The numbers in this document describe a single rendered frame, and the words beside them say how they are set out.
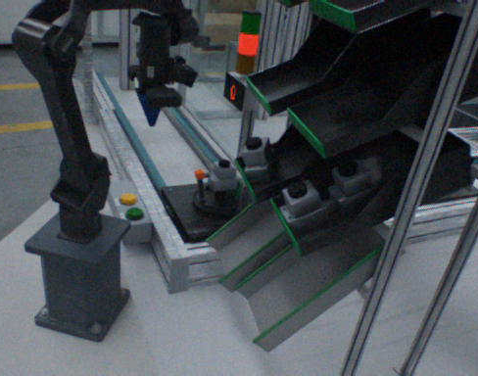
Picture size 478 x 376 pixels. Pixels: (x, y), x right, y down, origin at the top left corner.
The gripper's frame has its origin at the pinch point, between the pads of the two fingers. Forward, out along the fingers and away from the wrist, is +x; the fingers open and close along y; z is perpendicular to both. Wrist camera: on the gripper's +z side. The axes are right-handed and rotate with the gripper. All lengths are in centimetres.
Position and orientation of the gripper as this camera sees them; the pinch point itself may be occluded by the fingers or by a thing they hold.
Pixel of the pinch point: (152, 110)
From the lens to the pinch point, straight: 96.0
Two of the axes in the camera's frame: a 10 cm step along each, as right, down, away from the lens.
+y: -4.0, -5.0, 7.7
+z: 9.1, -1.0, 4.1
